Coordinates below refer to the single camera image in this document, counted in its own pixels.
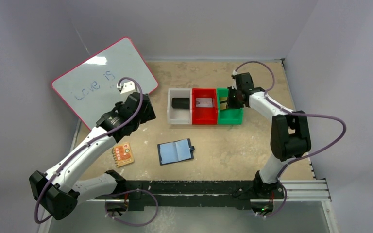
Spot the green plastic bin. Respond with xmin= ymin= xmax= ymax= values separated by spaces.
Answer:
xmin=216 ymin=88 xmax=243 ymax=125

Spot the red plastic bin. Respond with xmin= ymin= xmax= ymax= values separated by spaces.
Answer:
xmin=192 ymin=88 xmax=218 ymax=125

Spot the white plastic bin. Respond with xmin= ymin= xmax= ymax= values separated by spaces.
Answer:
xmin=167 ymin=88 xmax=192 ymax=125

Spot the blue leather card holder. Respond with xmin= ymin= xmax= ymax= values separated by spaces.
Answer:
xmin=157 ymin=138 xmax=195 ymax=166

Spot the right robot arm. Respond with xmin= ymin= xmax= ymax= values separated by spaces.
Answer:
xmin=226 ymin=72 xmax=311 ymax=198

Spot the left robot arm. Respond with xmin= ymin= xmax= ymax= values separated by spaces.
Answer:
xmin=29 ymin=92 xmax=156 ymax=223

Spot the silver credit card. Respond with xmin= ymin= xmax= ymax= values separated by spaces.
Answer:
xmin=195 ymin=98 xmax=214 ymax=108

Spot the black card in bin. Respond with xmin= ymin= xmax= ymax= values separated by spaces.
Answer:
xmin=171 ymin=97 xmax=190 ymax=109

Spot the pink framed whiteboard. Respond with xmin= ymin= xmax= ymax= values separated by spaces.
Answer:
xmin=52 ymin=37 xmax=158 ymax=129

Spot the orange circuit board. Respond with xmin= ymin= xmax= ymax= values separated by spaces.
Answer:
xmin=111 ymin=142 xmax=135 ymax=168

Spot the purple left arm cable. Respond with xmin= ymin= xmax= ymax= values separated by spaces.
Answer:
xmin=34 ymin=77 xmax=144 ymax=224

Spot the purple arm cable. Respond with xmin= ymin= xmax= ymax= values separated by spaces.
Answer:
xmin=34 ymin=77 xmax=144 ymax=224
xmin=233 ymin=61 xmax=347 ymax=181

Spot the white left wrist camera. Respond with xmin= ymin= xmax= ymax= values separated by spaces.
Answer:
xmin=117 ymin=81 xmax=137 ymax=95

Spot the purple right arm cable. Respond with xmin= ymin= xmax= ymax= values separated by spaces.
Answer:
xmin=233 ymin=61 xmax=347 ymax=181

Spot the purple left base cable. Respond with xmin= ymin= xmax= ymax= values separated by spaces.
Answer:
xmin=104 ymin=188 xmax=159 ymax=227

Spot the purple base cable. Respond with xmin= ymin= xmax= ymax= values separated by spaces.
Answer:
xmin=104 ymin=188 xmax=159 ymax=227
xmin=254 ymin=180 xmax=288 ymax=220

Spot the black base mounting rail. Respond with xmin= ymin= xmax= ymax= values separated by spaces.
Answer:
xmin=101 ymin=180 xmax=284 ymax=211

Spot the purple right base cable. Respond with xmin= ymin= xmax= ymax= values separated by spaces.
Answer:
xmin=254 ymin=180 xmax=288 ymax=220

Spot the aluminium frame rail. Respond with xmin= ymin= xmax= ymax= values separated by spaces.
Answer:
xmin=46 ymin=180 xmax=331 ymax=221

